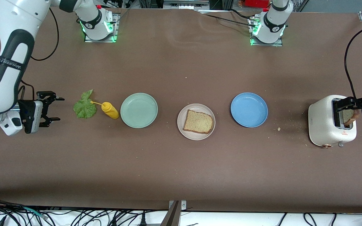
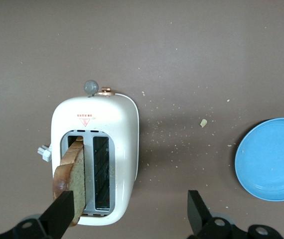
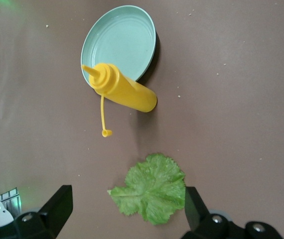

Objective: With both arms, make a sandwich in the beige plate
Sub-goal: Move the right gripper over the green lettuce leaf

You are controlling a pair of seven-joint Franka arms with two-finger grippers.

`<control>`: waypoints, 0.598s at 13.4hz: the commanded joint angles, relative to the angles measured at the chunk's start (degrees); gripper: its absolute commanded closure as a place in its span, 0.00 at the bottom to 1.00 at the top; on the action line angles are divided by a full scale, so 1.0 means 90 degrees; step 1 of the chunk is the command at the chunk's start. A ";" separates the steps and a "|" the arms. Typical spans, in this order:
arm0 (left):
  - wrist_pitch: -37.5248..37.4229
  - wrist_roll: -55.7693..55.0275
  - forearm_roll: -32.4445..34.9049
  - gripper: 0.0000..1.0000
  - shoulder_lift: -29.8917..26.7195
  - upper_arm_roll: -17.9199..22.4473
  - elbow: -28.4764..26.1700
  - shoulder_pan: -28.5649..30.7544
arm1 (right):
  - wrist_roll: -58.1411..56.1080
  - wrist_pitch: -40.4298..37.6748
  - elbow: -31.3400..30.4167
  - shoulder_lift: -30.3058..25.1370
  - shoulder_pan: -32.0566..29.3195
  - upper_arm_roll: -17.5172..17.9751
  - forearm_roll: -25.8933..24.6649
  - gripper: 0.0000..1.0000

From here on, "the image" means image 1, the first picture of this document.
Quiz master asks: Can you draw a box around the dark crust bread slice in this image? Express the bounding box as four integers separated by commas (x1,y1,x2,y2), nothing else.
342,108,360,126

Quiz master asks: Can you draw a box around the metal table bracket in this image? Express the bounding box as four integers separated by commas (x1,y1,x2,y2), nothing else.
161,200,188,226

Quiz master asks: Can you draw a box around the yellow squeeze bottle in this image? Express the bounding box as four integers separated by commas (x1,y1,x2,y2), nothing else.
90,100,119,120

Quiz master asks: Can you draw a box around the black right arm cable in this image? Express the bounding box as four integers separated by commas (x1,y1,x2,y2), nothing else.
19,7,59,101

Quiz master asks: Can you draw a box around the grey metal device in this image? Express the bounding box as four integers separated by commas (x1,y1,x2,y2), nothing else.
163,0,210,10

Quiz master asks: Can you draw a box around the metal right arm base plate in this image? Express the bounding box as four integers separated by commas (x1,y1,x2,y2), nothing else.
84,13,119,43

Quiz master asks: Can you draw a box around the blue plate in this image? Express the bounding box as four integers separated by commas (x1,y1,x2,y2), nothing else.
230,92,268,128

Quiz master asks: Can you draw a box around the white toaster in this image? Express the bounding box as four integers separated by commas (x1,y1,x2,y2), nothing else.
308,95,357,148

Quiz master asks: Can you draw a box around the black base power cable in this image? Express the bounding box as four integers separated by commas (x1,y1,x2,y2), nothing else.
200,9,258,28

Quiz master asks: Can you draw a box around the green lettuce leaf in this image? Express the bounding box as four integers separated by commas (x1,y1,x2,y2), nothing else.
73,89,97,119

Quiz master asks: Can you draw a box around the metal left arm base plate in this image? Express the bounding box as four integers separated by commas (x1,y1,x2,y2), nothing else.
249,17,283,47

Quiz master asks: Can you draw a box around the beige plate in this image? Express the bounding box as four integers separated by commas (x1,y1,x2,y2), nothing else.
177,104,216,140

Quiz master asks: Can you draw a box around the mint green plate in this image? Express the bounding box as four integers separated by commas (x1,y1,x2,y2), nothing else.
120,93,158,129

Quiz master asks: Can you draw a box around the light crust bread slice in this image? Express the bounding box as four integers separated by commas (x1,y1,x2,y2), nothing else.
183,110,213,134

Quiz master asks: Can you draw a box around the red box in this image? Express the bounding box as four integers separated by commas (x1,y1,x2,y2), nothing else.
244,0,271,8

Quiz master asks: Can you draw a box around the teal cable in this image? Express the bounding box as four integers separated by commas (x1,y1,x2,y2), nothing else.
19,206,48,219

